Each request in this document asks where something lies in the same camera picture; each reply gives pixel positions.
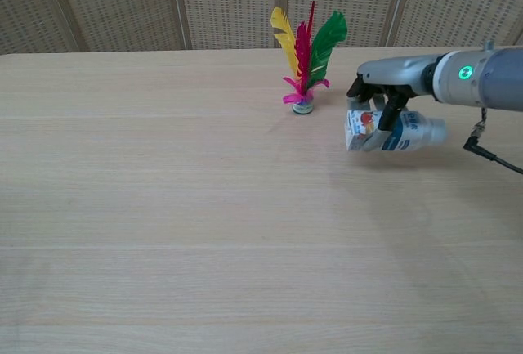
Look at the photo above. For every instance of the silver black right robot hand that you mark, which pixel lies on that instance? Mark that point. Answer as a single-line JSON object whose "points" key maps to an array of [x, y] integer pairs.
{"points": [[392, 74]]}

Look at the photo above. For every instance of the white milk bottle blue label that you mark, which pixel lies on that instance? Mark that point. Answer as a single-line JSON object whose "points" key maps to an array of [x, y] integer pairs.
{"points": [[410, 133]]}

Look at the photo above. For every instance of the colourful feather shuttlecock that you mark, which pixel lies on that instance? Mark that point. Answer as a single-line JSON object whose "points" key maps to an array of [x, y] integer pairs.
{"points": [[303, 55]]}

